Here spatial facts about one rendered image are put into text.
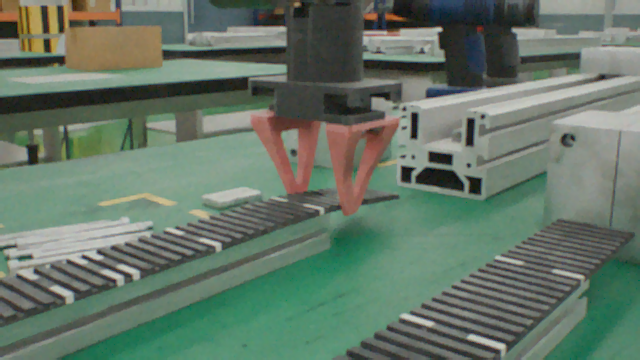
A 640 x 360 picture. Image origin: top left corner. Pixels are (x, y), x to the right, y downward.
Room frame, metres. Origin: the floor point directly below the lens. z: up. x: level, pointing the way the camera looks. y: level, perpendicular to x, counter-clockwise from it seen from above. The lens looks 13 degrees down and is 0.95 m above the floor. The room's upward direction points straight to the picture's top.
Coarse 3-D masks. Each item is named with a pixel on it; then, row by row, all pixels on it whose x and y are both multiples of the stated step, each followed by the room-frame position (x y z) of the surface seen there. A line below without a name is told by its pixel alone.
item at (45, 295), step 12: (24, 276) 0.33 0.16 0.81; (36, 276) 0.33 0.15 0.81; (12, 288) 0.32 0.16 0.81; (24, 288) 0.31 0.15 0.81; (36, 288) 0.32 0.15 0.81; (48, 288) 0.32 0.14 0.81; (60, 288) 0.31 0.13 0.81; (36, 300) 0.30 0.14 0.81; (48, 300) 0.30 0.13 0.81; (60, 300) 0.31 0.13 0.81; (72, 300) 0.31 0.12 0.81
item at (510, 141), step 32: (448, 96) 0.74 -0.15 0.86; (480, 96) 0.76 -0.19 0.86; (512, 96) 0.83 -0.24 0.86; (544, 96) 0.75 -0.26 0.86; (576, 96) 0.80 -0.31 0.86; (608, 96) 0.94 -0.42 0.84; (416, 128) 0.68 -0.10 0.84; (448, 128) 0.70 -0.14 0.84; (480, 128) 0.62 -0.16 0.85; (512, 128) 0.68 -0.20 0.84; (544, 128) 0.72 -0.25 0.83; (416, 160) 0.66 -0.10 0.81; (448, 160) 0.66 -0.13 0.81; (480, 160) 0.63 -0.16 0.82; (512, 160) 0.66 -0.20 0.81; (544, 160) 0.73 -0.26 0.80; (448, 192) 0.64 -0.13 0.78; (480, 192) 0.63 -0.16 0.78
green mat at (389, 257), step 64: (0, 192) 0.64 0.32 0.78; (64, 192) 0.64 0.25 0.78; (128, 192) 0.64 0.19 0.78; (192, 192) 0.64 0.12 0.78; (512, 192) 0.64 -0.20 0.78; (0, 256) 0.46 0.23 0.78; (320, 256) 0.46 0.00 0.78; (384, 256) 0.46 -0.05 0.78; (448, 256) 0.46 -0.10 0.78; (192, 320) 0.35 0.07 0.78; (256, 320) 0.35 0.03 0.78; (320, 320) 0.35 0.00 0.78; (384, 320) 0.35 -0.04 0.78
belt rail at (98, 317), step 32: (320, 224) 0.47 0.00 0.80; (224, 256) 0.39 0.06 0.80; (256, 256) 0.43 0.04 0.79; (288, 256) 0.44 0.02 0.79; (128, 288) 0.34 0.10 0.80; (160, 288) 0.36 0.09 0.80; (192, 288) 0.37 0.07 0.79; (224, 288) 0.39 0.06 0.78; (32, 320) 0.30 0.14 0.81; (64, 320) 0.31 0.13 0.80; (96, 320) 0.33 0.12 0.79; (128, 320) 0.34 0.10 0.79; (0, 352) 0.29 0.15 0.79; (32, 352) 0.29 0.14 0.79; (64, 352) 0.31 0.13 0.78
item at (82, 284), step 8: (56, 264) 0.35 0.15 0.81; (64, 264) 0.35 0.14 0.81; (32, 272) 0.34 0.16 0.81; (40, 272) 0.34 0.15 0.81; (48, 272) 0.34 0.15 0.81; (56, 272) 0.34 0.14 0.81; (64, 272) 0.34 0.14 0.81; (72, 272) 0.34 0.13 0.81; (80, 272) 0.34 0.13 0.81; (48, 280) 0.33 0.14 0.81; (56, 280) 0.33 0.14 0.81; (64, 280) 0.33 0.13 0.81; (72, 280) 0.33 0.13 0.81; (80, 280) 0.33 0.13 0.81; (88, 280) 0.33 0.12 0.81; (96, 280) 0.33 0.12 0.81; (104, 280) 0.33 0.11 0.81; (64, 288) 0.32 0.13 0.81; (72, 288) 0.32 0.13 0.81; (80, 288) 0.32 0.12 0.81; (88, 288) 0.32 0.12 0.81; (96, 288) 0.32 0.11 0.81; (104, 288) 0.32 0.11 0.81; (112, 288) 0.33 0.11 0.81; (80, 296) 0.31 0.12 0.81; (88, 296) 0.31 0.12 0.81
